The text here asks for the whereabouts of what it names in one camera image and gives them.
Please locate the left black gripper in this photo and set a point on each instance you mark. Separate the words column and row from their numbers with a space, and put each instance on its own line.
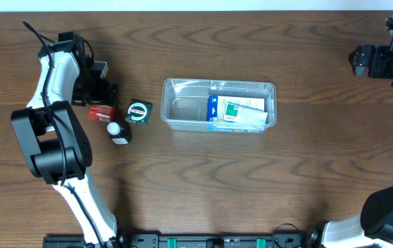
column 107, row 90

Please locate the red medicine box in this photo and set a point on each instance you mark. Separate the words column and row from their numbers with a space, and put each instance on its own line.
column 103, row 113

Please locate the blue fever patch box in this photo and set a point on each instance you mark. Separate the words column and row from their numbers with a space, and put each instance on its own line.
column 216, row 110

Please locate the white green medicine box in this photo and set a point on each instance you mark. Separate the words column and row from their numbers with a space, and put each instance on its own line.
column 244, row 115

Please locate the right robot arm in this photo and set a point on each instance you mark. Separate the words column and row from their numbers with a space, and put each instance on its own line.
column 373, row 227

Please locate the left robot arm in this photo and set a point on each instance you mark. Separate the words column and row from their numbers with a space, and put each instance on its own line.
column 53, row 142

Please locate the clear plastic container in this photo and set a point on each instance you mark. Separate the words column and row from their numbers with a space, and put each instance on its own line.
column 185, row 101

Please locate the dark green round-logo box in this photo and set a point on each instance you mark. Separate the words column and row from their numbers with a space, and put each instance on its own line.
column 138, row 112

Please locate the brown bottle white cap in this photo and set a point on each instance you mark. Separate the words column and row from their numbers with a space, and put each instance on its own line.
column 118, row 134

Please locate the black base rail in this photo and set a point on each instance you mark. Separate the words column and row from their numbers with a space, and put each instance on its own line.
column 163, row 241

